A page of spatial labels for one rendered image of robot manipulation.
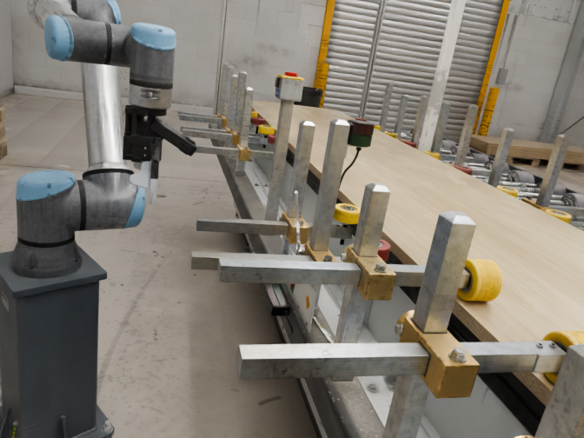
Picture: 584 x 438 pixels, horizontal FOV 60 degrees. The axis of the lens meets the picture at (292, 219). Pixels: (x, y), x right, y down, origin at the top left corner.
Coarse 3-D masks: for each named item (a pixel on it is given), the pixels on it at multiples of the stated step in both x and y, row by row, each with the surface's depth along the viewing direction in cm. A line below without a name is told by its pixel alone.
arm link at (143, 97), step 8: (136, 88) 105; (144, 88) 104; (136, 96) 105; (144, 96) 105; (152, 96) 106; (160, 96) 106; (168, 96) 108; (136, 104) 106; (144, 104) 105; (152, 104) 106; (160, 104) 107; (168, 104) 108
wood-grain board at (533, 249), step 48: (288, 144) 227; (384, 144) 258; (432, 192) 175; (480, 192) 186; (384, 240) 127; (432, 240) 127; (480, 240) 132; (528, 240) 139; (576, 240) 145; (528, 288) 107; (576, 288) 111; (480, 336) 88; (528, 336) 86; (528, 384) 76
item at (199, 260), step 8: (192, 256) 107; (200, 256) 107; (208, 256) 108; (216, 256) 108; (224, 256) 109; (232, 256) 109; (240, 256) 110; (248, 256) 111; (256, 256) 111; (264, 256) 112; (272, 256) 113; (280, 256) 113; (288, 256) 114; (296, 256) 115; (304, 256) 115; (192, 264) 107; (200, 264) 108; (208, 264) 108; (216, 264) 108
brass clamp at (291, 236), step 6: (282, 216) 143; (288, 216) 140; (288, 222) 138; (294, 222) 136; (306, 222) 138; (294, 228) 133; (300, 228) 134; (306, 228) 134; (288, 234) 137; (294, 234) 134; (300, 234) 135; (306, 234) 135; (288, 240) 136; (294, 240) 135; (300, 240) 135; (306, 240) 136
